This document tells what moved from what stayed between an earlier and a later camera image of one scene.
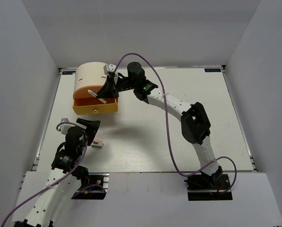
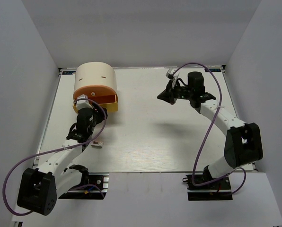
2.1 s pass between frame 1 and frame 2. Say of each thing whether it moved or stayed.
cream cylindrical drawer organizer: stayed
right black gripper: moved
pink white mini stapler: stayed
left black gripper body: moved
